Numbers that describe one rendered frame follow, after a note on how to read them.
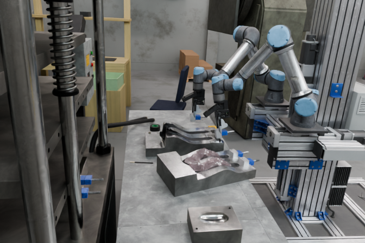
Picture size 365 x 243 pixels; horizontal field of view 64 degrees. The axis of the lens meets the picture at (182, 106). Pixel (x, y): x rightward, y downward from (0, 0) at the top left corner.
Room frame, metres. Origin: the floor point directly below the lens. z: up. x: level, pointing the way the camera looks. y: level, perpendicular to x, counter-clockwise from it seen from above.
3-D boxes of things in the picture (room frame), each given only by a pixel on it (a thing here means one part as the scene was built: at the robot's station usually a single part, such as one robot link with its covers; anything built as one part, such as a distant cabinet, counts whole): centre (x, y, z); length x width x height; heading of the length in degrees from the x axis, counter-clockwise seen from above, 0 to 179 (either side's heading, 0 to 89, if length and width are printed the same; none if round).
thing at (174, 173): (1.47, -0.15, 0.85); 0.50 x 0.26 x 0.11; 116
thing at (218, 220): (1.02, -0.15, 0.83); 0.20 x 0.15 x 0.07; 99
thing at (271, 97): (2.23, -0.72, 1.09); 0.15 x 0.15 x 0.10
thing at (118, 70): (4.40, 1.65, 0.97); 1.57 x 1.34 x 1.94; 95
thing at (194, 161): (1.48, -0.15, 0.90); 0.26 x 0.18 x 0.08; 116
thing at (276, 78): (2.24, -0.71, 1.20); 0.13 x 0.12 x 0.14; 28
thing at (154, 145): (1.81, -0.01, 0.87); 0.50 x 0.26 x 0.14; 99
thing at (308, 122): (1.74, -0.76, 1.09); 0.15 x 0.15 x 0.10
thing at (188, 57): (7.57, -0.28, 0.33); 1.10 x 0.78 x 0.65; 5
